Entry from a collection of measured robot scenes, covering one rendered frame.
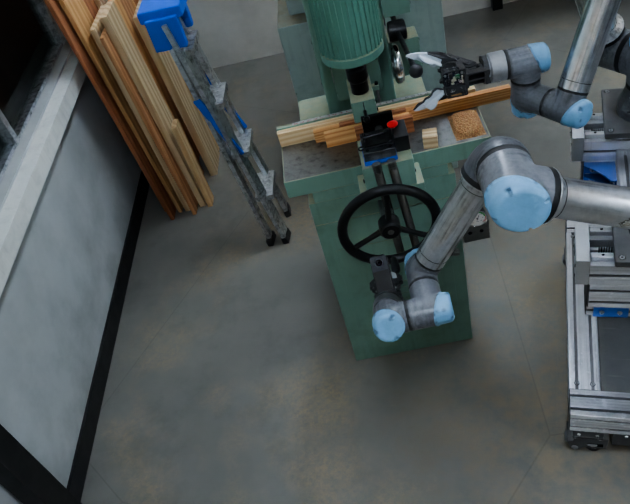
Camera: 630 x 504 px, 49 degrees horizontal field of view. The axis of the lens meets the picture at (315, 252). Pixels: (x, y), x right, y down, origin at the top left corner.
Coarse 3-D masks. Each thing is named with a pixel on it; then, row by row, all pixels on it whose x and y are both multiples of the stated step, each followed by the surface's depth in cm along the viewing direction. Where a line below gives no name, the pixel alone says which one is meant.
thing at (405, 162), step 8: (360, 144) 196; (360, 152) 193; (400, 152) 189; (408, 152) 188; (360, 160) 191; (400, 160) 187; (408, 160) 187; (368, 168) 188; (384, 168) 188; (400, 168) 188; (408, 168) 188; (368, 176) 189; (384, 176) 190; (400, 176) 190; (408, 176) 190; (368, 184) 191; (376, 184) 191; (408, 184) 192
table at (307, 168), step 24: (432, 120) 206; (312, 144) 211; (456, 144) 196; (288, 168) 205; (312, 168) 203; (336, 168) 200; (360, 168) 199; (288, 192) 203; (312, 192) 204; (360, 192) 195
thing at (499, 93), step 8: (496, 88) 203; (504, 88) 202; (464, 96) 204; (472, 96) 203; (480, 96) 204; (488, 96) 204; (496, 96) 204; (504, 96) 204; (440, 104) 204; (448, 104) 205; (456, 104) 205; (464, 104) 205; (472, 104) 205; (480, 104) 205; (416, 112) 206; (424, 112) 206; (432, 112) 206; (440, 112) 206; (448, 112) 207; (320, 128) 209; (328, 128) 208; (320, 136) 209
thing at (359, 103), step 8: (368, 80) 204; (352, 96) 200; (360, 96) 199; (368, 96) 198; (352, 104) 198; (360, 104) 198; (368, 104) 198; (360, 112) 200; (368, 112) 200; (376, 112) 200; (360, 120) 202
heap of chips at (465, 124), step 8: (464, 112) 201; (472, 112) 201; (456, 120) 200; (464, 120) 198; (472, 120) 198; (480, 120) 201; (456, 128) 198; (464, 128) 197; (472, 128) 196; (480, 128) 196; (456, 136) 198; (464, 136) 196; (472, 136) 196
